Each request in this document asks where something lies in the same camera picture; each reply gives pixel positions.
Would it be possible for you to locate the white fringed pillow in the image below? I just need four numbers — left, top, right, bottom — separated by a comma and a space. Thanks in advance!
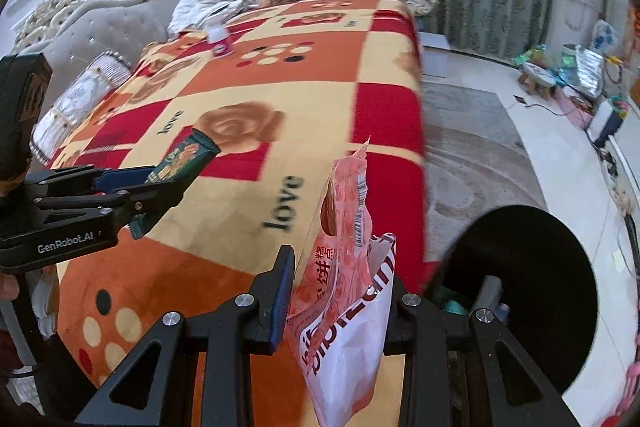
30, 51, 133, 165

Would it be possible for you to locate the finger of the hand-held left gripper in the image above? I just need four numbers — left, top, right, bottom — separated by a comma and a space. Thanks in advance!
22, 164, 158, 198
35, 179, 193, 240

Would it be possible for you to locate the white dark box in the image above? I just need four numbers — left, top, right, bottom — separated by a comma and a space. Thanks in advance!
587, 99, 626, 148

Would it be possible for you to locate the white bottle pink label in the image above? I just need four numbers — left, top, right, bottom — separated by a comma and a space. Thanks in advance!
206, 19, 232, 56

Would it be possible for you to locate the small wooden stool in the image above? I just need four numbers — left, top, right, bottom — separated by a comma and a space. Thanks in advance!
517, 62, 556, 100

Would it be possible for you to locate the green foil packet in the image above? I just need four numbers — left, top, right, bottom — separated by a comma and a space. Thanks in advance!
520, 47, 551, 65

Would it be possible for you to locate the silver foil bag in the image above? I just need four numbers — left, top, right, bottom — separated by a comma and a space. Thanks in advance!
562, 44, 606, 100

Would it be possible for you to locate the red orange printed blanket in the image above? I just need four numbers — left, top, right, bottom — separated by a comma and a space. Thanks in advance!
30, 0, 426, 427

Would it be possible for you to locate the white blue plastic bag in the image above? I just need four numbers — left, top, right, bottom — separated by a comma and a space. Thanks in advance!
590, 19, 621, 55

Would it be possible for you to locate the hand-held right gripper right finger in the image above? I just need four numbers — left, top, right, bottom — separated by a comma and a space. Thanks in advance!
381, 276, 580, 427

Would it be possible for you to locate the person's left hand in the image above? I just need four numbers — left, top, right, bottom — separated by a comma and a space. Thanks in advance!
0, 274, 22, 301

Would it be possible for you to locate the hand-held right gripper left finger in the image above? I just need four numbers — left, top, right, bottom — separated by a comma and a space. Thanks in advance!
74, 244, 296, 427

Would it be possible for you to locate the green snack packet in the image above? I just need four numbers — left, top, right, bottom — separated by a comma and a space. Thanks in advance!
127, 127, 222, 239

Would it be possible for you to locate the pink snack bag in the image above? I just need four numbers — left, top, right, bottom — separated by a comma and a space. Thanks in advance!
285, 136, 376, 348

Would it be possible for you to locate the white quilt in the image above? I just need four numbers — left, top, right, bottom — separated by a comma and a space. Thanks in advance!
167, 0, 251, 35

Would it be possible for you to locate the black trash bin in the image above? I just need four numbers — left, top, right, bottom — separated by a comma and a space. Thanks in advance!
422, 205, 601, 395

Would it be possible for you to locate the grey patterned rug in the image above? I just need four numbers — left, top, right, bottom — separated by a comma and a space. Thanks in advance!
420, 82, 551, 268

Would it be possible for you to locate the grey tufted headboard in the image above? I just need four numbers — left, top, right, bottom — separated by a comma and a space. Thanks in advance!
10, 0, 203, 72

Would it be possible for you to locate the white red lettered plastic bag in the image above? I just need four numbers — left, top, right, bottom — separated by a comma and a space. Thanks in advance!
287, 233, 398, 427

